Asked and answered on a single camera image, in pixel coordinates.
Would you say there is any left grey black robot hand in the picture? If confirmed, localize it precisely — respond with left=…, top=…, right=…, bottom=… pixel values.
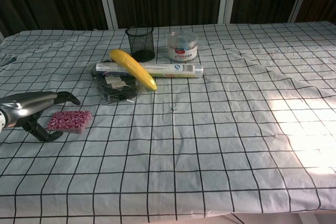
left=0, top=91, right=81, bottom=143

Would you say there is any clear bag of black items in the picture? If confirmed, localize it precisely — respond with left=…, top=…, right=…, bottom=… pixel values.
left=90, top=63, right=148, bottom=106

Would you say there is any yellow banana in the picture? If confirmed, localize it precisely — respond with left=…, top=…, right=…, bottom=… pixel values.
left=109, top=49, right=158, bottom=92

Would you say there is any black mesh pen holder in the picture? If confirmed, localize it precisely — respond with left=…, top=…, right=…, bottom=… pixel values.
left=125, top=24, right=156, bottom=63

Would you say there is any white plastic bag roll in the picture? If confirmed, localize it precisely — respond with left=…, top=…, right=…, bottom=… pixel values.
left=95, top=62, right=204, bottom=79

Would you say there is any white black grid tablecloth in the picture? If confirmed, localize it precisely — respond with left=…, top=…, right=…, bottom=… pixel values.
left=0, top=20, right=336, bottom=224

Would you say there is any clear round plastic jar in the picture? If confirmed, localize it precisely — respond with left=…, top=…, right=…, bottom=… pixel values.
left=167, top=30, right=198, bottom=63

